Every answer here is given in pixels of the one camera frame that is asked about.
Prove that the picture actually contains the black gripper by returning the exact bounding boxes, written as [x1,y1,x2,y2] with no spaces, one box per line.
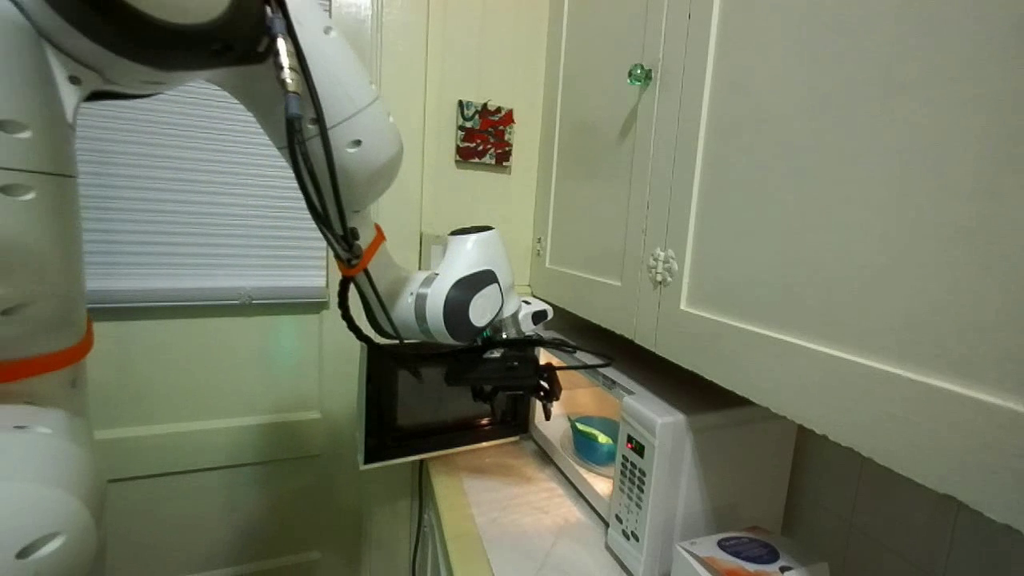
[444,338,567,423]

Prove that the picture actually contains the blue bowl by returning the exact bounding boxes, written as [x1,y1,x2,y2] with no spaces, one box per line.
[567,413,624,469]

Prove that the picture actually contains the microwave door with dark window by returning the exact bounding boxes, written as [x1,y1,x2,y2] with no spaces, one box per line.
[355,338,537,472]

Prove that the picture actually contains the white microwave oven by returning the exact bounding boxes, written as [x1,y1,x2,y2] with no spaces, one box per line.
[528,334,799,576]

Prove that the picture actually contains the white cabinet latch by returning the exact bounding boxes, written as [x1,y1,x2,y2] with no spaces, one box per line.
[644,244,682,292]

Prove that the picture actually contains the cream cabinet door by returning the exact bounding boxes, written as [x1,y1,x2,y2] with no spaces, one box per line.
[651,0,1024,536]
[528,0,675,338]

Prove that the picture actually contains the white box with blue circle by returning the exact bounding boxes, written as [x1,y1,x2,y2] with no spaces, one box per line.
[667,529,817,576]

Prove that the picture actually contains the large white window blind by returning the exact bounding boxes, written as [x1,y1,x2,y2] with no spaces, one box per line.
[73,76,332,314]

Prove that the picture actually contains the orange strap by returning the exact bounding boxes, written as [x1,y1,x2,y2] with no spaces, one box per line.
[336,221,391,283]
[0,315,99,387]

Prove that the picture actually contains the red framed wall picture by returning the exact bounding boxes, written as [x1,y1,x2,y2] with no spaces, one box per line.
[455,96,517,173]

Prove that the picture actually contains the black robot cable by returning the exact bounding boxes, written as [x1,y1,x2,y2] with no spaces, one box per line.
[263,0,405,350]

